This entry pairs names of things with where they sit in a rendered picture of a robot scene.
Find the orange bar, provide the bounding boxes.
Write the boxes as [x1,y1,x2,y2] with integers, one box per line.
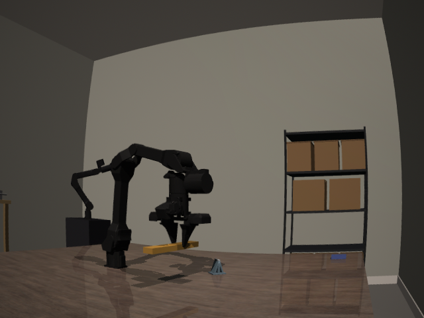
[143,240,199,254]

